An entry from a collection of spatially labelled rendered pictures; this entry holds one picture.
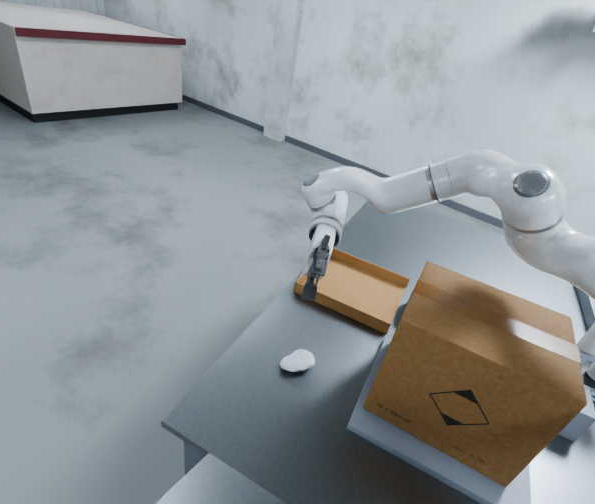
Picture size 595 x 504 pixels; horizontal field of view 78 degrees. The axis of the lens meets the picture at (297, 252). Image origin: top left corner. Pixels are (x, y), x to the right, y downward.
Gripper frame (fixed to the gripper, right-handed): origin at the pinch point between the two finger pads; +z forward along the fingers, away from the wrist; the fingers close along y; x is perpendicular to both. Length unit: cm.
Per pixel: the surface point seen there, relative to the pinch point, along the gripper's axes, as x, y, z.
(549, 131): 181, -64, -299
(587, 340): 70, -5, -11
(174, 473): -27, -106, 23
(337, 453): 13.8, -16.0, 26.9
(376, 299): 22.8, -27.1, -23.2
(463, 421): 33.6, -2.8, 19.2
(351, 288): 14.7, -28.4, -25.8
